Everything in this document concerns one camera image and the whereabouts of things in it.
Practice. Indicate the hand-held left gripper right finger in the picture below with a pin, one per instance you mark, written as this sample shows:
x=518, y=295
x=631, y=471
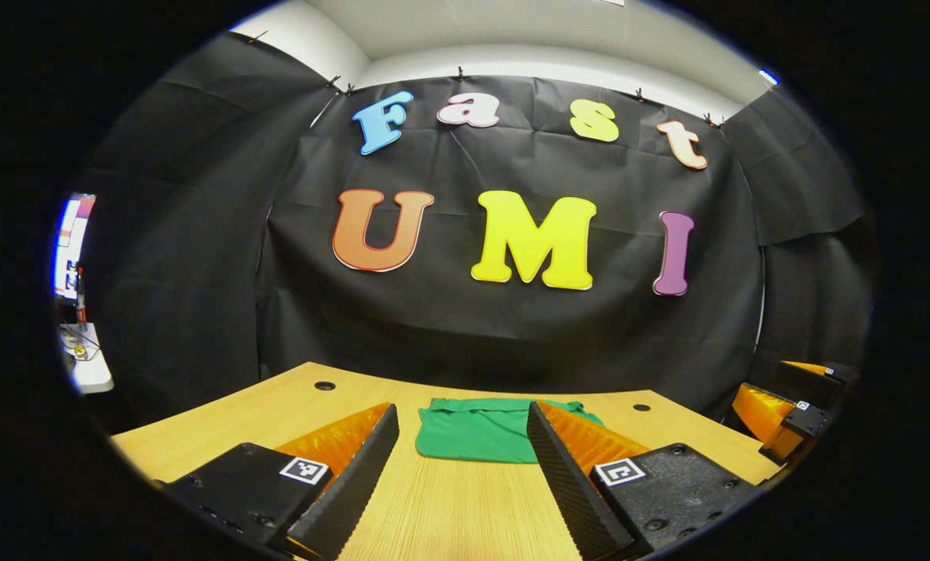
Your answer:
x=570, y=487

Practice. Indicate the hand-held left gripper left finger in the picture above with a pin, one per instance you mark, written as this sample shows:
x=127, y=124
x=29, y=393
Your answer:
x=355, y=479

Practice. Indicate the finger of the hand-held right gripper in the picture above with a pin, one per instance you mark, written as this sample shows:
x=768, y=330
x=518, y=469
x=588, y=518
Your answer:
x=808, y=419
x=839, y=375

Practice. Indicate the green T-shirt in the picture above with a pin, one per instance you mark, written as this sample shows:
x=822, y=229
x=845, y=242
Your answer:
x=480, y=432

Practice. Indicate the black backdrop cloth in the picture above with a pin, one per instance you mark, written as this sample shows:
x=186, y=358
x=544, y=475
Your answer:
x=511, y=335

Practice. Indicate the thin red bottle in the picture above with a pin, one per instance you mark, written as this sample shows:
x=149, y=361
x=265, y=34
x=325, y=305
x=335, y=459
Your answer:
x=81, y=308

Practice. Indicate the row of black cloth clips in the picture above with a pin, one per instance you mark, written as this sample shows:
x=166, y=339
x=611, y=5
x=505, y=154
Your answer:
x=459, y=75

